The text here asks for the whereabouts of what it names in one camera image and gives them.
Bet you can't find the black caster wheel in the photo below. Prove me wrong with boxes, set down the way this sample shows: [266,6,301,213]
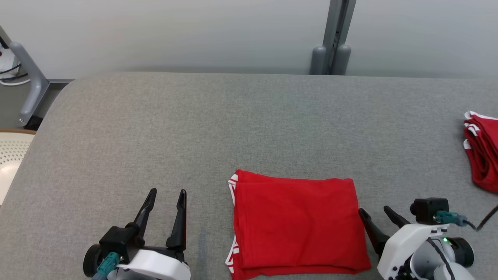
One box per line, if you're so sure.
[24,115,44,131]

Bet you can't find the grey rounded post cap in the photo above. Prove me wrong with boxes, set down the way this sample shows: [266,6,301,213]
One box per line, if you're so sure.
[310,45,327,75]
[332,44,352,75]

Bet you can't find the grey metal frame leg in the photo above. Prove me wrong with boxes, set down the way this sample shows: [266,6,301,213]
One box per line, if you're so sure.
[0,25,50,127]

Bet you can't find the red shorts with white stripe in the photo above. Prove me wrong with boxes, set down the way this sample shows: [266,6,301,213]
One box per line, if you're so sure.
[463,111,498,194]

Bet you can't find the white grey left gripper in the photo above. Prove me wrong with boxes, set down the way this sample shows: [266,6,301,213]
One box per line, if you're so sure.
[83,188,191,280]

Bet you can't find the cream perforated stool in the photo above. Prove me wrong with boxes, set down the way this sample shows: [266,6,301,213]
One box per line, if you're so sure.
[0,129,37,205]

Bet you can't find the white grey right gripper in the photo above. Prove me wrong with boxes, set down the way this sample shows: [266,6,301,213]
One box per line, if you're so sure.
[358,206,448,280]

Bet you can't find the grey vertical partition post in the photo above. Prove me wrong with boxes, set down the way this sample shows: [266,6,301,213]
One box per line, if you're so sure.
[322,0,356,75]

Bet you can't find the red white basketball jersey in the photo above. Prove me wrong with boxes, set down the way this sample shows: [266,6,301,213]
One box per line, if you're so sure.
[226,169,372,280]

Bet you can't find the teal plug left camera cable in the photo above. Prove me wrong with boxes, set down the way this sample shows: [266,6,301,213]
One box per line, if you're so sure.
[91,252,124,280]

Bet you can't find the teal plug right camera cable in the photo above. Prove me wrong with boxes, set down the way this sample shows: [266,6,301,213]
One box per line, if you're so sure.
[436,204,498,232]

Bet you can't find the teal plug camera cable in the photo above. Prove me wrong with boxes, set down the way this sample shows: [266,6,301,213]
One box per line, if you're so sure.
[436,204,498,232]
[91,252,124,280]

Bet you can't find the black white floor cables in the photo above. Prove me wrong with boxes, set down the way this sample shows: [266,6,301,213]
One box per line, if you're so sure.
[0,62,31,86]

